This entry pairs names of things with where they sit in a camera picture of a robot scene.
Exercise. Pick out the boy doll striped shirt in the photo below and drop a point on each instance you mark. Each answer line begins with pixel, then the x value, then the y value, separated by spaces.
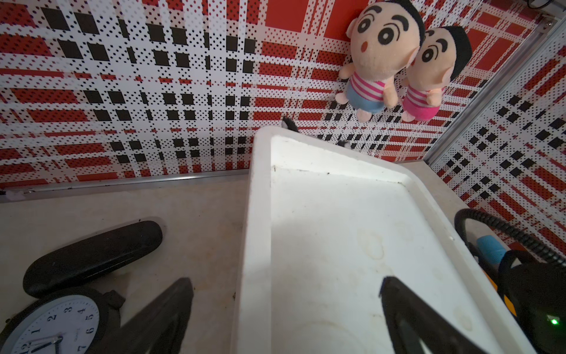
pixel 384 39

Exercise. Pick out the black clock on table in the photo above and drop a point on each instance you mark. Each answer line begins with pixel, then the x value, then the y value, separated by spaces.
pixel 68 321

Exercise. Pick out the black glasses case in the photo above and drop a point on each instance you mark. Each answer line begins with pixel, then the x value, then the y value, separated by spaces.
pixel 88 259

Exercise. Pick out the white three-drawer cabinet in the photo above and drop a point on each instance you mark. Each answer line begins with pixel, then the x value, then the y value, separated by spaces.
pixel 324 227

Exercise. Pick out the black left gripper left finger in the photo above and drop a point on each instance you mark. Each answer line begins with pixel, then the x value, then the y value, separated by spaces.
pixel 160 327

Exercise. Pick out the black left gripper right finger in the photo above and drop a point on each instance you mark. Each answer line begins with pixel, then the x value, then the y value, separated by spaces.
pixel 414 327

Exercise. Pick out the boy doll pink shirt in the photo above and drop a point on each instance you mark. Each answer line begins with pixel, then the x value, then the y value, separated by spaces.
pixel 444 54

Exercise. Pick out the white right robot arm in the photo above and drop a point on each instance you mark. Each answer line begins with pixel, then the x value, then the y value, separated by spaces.
pixel 532 280

